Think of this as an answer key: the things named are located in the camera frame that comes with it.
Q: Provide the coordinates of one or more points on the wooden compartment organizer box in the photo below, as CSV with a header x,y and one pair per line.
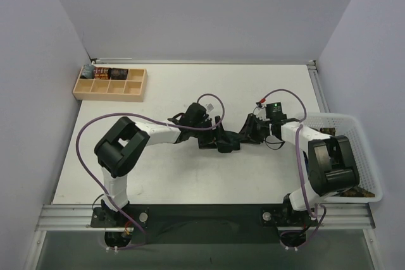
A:
x,y
130,90

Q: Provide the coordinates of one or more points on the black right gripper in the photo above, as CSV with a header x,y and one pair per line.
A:
x,y
250,129

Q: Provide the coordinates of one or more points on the dark brown rolled tie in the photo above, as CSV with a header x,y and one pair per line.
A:
x,y
118,74

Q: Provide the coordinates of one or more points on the grey rolled tie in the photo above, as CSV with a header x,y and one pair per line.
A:
x,y
87,72

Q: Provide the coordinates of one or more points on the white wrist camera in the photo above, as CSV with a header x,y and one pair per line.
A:
x,y
209,107
260,110

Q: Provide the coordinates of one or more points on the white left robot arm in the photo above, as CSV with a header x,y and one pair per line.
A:
x,y
121,147

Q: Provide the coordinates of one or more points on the brown green patterned tie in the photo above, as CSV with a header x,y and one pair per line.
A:
x,y
355,191

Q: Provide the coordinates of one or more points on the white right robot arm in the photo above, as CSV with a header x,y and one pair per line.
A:
x,y
326,163

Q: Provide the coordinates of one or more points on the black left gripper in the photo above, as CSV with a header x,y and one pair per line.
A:
x,y
214,137

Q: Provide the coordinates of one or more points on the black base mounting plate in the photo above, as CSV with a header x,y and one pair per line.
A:
x,y
203,224

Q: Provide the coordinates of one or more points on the dark green tie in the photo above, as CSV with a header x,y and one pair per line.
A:
x,y
232,142

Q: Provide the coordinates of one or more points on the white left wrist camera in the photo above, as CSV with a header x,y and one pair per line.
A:
x,y
209,107

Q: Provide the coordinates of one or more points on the red patterned rolled tie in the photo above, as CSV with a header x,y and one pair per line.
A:
x,y
102,73

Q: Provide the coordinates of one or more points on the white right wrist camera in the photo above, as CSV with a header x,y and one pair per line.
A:
x,y
260,110

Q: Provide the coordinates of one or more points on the white plastic basket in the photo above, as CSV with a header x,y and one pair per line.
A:
x,y
367,167

